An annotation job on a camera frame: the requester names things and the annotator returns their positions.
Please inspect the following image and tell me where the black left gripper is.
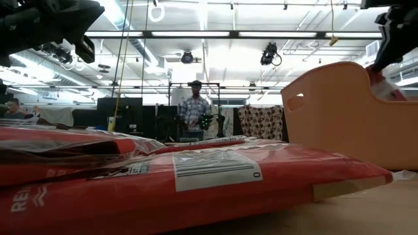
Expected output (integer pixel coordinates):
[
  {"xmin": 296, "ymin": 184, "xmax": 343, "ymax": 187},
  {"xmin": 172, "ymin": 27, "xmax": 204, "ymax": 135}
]
[{"xmin": 0, "ymin": 0, "xmax": 106, "ymax": 68}]

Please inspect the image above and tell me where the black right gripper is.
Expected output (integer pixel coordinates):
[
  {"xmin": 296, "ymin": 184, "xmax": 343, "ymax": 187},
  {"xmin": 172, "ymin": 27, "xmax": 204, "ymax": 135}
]
[{"xmin": 361, "ymin": 0, "xmax": 418, "ymax": 72}]

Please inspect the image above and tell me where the white draped cloth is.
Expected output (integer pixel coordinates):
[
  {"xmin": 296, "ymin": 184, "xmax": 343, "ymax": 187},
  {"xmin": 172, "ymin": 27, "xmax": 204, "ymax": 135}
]
[{"xmin": 39, "ymin": 106, "xmax": 74, "ymax": 127}]

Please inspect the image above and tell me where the orange plastic basket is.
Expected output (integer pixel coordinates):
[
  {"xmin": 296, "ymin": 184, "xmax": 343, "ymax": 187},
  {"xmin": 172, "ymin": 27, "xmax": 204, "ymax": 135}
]
[{"xmin": 280, "ymin": 61, "xmax": 418, "ymax": 171}]

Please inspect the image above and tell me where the seated person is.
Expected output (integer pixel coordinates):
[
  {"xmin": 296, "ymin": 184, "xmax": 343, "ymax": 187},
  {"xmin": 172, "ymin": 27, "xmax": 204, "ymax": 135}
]
[{"xmin": 3, "ymin": 97, "xmax": 27, "ymax": 120}]

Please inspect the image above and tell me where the standing person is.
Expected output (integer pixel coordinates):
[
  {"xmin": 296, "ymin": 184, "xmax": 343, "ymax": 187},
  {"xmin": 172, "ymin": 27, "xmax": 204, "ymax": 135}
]
[{"xmin": 178, "ymin": 80, "xmax": 212, "ymax": 141}]

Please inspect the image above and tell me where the brown spotted cloth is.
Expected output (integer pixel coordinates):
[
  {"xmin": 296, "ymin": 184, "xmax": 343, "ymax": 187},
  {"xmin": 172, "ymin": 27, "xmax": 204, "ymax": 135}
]
[{"xmin": 237, "ymin": 104, "xmax": 284, "ymax": 141}]

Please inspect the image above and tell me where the front red packet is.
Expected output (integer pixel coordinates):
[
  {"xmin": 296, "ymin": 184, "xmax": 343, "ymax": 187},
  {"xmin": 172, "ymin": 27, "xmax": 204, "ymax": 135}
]
[{"xmin": 0, "ymin": 140, "xmax": 394, "ymax": 235}]

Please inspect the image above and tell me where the black hanging cable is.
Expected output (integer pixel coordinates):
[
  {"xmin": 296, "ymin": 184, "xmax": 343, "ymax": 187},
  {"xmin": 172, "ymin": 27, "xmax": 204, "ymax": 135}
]
[{"xmin": 110, "ymin": 0, "xmax": 131, "ymax": 98}]

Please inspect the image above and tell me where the yellow hanging cable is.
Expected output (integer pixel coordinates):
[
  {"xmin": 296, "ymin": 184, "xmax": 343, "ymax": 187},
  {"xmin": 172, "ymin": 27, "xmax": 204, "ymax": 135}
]
[{"xmin": 112, "ymin": 0, "xmax": 135, "ymax": 131}]

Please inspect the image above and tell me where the yellow cord with hook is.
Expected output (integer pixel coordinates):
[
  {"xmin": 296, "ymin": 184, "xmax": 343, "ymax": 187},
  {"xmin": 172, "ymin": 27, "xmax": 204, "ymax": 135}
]
[{"xmin": 329, "ymin": 0, "xmax": 339, "ymax": 46}]

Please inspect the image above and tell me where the white looped cable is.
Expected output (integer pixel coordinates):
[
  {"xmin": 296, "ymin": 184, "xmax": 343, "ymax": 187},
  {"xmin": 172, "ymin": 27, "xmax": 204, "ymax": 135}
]
[{"xmin": 148, "ymin": 0, "xmax": 166, "ymax": 23}]

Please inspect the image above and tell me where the round black ceiling camera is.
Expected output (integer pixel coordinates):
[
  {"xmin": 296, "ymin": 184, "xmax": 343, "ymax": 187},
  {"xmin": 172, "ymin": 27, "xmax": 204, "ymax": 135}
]
[{"xmin": 180, "ymin": 50, "xmax": 195, "ymax": 65}]

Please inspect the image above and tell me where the black metal frame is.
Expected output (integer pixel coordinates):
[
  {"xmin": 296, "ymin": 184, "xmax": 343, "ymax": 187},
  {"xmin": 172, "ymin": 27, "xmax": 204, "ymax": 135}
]
[{"xmin": 167, "ymin": 82, "xmax": 221, "ymax": 142}]

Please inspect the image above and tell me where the black ceiling camera with cable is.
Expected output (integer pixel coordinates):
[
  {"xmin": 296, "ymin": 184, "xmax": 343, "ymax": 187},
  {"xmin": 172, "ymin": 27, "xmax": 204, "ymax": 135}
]
[{"xmin": 260, "ymin": 42, "xmax": 283, "ymax": 67}]

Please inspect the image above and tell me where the black ceiling rail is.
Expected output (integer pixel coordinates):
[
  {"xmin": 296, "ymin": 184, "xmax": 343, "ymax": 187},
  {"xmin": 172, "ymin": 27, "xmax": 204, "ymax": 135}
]
[{"xmin": 84, "ymin": 30, "xmax": 383, "ymax": 40}]

